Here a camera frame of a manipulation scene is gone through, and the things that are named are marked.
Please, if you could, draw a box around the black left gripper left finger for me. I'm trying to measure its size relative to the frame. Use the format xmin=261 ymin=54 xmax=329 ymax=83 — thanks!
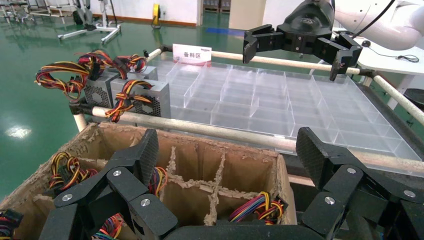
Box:
xmin=39 ymin=128 xmax=178 ymax=240

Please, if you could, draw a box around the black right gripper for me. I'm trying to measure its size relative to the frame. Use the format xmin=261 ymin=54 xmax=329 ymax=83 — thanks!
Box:
xmin=242 ymin=0 xmax=364 ymax=82

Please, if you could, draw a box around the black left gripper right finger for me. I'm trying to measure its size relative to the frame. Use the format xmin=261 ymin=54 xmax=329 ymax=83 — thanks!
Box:
xmin=295 ymin=126 xmax=424 ymax=240

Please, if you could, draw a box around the grey power supply with cables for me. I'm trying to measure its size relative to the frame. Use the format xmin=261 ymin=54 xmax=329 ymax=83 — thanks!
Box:
xmin=227 ymin=191 xmax=289 ymax=227
xmin=48 ymin=151 xmax=99 ymax=197
xmin=34 ymin=49 xmax=120 ymax=110
xmin=148 ymin=166 xmax=169 ymax=197
xmin=105 ymin=78 xmax=172 ymax=124
xmin=112 ymin=49 xmax=159 ymax=82

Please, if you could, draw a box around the beige pillar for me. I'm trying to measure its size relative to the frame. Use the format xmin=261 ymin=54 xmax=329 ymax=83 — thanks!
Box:
xmin=228 ymin=0 xmax=267 ymax=31

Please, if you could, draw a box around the clear acrylic divider tray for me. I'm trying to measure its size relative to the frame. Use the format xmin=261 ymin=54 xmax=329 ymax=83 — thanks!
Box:
xmin=145 ymin=54 xmax=423 ymax=164

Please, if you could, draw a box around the worn cardboard divider box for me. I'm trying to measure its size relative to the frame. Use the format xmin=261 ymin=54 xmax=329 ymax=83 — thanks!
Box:
xmin=0 ymin=121 xmax=298 ymax=240

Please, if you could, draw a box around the cream rack leg pipe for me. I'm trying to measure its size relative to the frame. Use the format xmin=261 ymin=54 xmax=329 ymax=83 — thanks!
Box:
xmin=72 ymin=112 xmax=89 ymax=133

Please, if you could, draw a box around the white background table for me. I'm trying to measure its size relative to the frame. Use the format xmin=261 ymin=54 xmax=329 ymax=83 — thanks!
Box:
xmin=337 ymin=28 xmax=424 ymax=111

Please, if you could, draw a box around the white sign card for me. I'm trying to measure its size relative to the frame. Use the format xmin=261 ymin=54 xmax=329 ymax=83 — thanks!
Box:
xmin=172 ymin=43 xmax=213 ymax=66

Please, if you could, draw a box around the black round stool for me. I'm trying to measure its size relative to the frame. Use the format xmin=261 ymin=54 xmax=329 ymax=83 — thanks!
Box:
xmin=404 ymin=87 xmax=424 ymax=114

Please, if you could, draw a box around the yellow floor fan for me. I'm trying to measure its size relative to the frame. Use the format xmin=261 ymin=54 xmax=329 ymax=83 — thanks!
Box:
xmin=151 ymin=3 xmax=163 ymax=30

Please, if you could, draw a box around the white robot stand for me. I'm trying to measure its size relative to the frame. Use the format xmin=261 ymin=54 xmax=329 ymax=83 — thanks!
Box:
xmin=57 ymin=0 xmax=122 ymax=45

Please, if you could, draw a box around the middle-left wire bundle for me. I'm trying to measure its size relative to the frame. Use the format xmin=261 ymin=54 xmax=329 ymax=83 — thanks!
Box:
xmin=92 ymin=212 xmax=126 ymax=240

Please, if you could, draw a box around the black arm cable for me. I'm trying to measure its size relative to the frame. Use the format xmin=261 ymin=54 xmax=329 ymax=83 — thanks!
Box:
xmin=350 ymin=0 xmax=397 ymax=39

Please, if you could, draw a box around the black mouse cable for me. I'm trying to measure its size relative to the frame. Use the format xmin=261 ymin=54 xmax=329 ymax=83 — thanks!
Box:
xmin=367 ymin=45 xmax=421 ymax=64

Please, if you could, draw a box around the top-left wire bundle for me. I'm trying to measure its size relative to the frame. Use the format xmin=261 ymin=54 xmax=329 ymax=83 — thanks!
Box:
xmin=0 ymin=209 xmax=25 ymax=240

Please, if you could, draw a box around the white metal frame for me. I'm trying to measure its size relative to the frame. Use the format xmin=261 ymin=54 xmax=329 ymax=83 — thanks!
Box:
xmin=0 ymin=0 xmax=78 ymax=25

